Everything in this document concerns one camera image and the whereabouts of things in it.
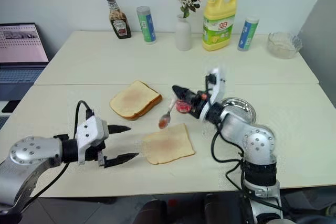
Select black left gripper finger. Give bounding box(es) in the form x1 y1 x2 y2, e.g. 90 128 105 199
103 152 140 169
107 124 132 135

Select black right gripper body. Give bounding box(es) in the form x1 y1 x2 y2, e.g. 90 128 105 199
187 90 211 119

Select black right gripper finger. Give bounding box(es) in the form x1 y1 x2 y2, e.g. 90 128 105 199
172 85 195 98
174 92 194 104

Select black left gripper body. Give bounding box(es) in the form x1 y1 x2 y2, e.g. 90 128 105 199
83 140 108 168

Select metal spoon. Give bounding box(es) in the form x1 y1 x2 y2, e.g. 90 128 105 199
157 97 177 130

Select toast bread slice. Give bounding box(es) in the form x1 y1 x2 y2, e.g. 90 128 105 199
123 95 163 122
141 123 196 166

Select small red jam jar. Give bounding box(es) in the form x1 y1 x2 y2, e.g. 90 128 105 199
175 100 193 114

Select stacked bread slices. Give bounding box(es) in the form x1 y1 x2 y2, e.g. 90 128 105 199
109 80 161 120

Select round metal plate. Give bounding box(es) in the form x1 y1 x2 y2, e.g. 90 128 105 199
220 97 257 125

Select white ceramic vase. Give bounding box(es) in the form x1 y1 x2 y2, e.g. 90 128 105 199
175 14 192 51

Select dark rounded shape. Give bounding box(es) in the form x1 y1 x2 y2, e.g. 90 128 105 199
139 199 167 224

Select yellow detergent pump bottle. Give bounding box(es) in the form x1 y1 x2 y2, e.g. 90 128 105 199
201 0 238 52

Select green blue cylindrical can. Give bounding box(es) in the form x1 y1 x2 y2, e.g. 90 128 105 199
136 5 158 45

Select blue white cylindrical can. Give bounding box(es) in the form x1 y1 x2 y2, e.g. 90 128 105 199
237 18 260 52

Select ketchup bottle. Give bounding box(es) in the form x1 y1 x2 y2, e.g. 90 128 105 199
104 0 132 40

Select grey keyboard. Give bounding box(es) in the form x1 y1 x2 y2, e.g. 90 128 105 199
0 115 11 132

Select black flat phone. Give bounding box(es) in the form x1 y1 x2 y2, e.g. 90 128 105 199
1 100 21 113

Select clear glass bowl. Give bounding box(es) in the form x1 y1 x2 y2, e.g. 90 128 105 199
267 31 303 60

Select grey open laptop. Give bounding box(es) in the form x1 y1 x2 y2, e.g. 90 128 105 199
0 22 50 101

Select grey partition panel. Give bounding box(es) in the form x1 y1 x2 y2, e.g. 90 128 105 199
296 0 336 86

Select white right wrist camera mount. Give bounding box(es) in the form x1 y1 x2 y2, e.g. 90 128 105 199
204 66 227 109

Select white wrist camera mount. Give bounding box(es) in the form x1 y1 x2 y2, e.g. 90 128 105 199
204 66 227 109
74 116 110 166

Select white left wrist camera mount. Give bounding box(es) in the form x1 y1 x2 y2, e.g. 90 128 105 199
74 116 110 166

